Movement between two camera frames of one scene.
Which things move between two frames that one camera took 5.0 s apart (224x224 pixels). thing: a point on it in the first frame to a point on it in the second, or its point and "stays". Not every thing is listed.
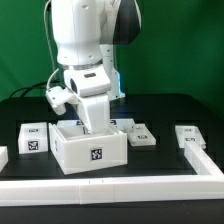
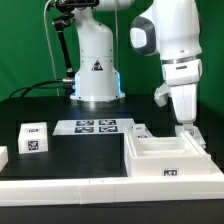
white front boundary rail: (109, 190) stays
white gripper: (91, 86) to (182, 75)
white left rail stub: (4, 157) stays
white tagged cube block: (33, 137) stays
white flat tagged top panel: (77, 125) stays
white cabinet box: (77, 151) to (170, 156)
